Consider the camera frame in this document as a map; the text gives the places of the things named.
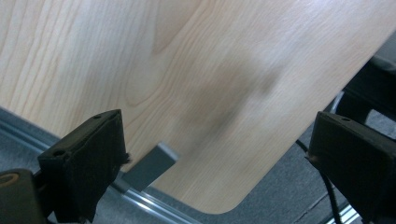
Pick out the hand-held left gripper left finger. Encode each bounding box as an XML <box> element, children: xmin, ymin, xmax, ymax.
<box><xmin>36</xmin><ymin>108</ymin><xmax>131</xmax><ymax>224</ymax></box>

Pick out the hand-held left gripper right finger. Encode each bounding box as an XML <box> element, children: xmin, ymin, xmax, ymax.
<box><xmin>305</xmin><ymin>111</ymin><xmax>396</xmax><ymax>224</ymax></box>

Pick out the dark furniture base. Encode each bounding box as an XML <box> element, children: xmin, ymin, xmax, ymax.
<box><xmin>335</xmin><ymin>55</ymin><xmax>396</xmax><ymax>125</ymax></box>

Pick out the black cable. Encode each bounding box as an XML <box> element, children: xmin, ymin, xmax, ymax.
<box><xmin>294</xmin><ymin>139</ymin><xmax>344</xmax><ymax>224</ymax></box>

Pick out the aluminium rail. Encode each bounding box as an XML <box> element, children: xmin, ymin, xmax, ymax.
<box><xmin>325</xmin><ymin>203</ymin><xmax>363</xmax><ymax>224</ymax></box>
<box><xmin>0</xmin><ymin>106</ymin><xmax>204</xmax><ymax>224</ymax></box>

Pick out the grey metal table bracket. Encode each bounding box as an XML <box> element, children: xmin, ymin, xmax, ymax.
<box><xmin>121</xmin><ymin>142</ymin><xmax>180</xmax><ymax>192</ymax></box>

